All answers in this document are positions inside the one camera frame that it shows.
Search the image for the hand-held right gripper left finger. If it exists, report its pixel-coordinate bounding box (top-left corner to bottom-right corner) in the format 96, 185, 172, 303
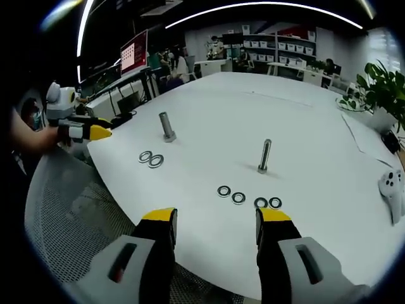
68, 206, 178, 304

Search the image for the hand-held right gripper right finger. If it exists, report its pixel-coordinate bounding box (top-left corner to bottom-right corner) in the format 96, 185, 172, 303
254, 207, 374, 304

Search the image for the thick threaded steel stud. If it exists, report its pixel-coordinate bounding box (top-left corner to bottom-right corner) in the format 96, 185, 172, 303
158, 111, 178, 144

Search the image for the thin threaded steel stud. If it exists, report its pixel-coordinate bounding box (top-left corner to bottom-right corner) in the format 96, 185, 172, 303
256, 138, 273, 175

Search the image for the white mesh chair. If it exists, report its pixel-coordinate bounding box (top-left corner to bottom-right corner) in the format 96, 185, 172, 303
24, 148, 263, 304

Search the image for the curved ceiling light strip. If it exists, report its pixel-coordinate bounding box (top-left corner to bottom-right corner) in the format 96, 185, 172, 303
76, 0, 97, 58
164, 1, 365, 31

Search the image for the large display screen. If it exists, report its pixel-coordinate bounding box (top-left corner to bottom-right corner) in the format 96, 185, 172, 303
119, 29, 149, 76

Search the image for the white game controller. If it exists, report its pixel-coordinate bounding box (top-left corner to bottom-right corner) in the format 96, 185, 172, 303
377, 169, 405, 226

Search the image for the white paper sheet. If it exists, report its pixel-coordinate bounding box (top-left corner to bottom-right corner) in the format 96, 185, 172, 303
340, 111, 398, 167

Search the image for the green potted plant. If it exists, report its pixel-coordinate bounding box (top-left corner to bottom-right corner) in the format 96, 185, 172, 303
335, 59, 405, 136

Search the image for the shelf with white bins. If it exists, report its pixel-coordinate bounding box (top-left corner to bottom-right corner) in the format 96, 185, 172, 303
240, 30, 318, 65

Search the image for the black frame desk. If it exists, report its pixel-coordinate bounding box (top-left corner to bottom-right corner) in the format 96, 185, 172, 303
77, 66, 161, 110

